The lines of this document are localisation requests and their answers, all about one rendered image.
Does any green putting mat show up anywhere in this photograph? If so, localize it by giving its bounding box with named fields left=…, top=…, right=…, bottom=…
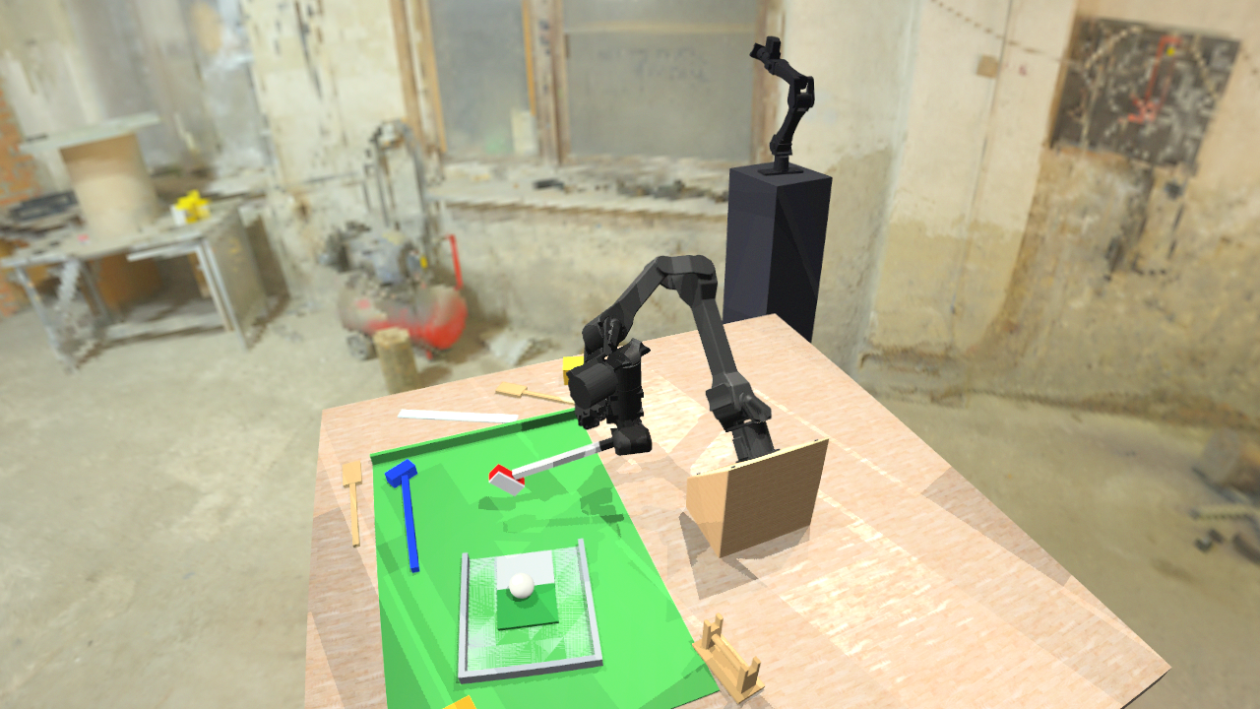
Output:
left=372, top=419, right=719, bottom=709

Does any blue golf putter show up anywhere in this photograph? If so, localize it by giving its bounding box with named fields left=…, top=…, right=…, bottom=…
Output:
left=386, top=458, right=420, bottom=573

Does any white flat strip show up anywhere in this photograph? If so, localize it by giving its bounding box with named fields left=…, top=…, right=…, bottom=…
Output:
left=398, top=411, right=518, bottom=423

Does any white golf ball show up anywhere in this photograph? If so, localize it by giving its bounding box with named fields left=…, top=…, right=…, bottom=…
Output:
left=509, top=573, right=536, bottom=599

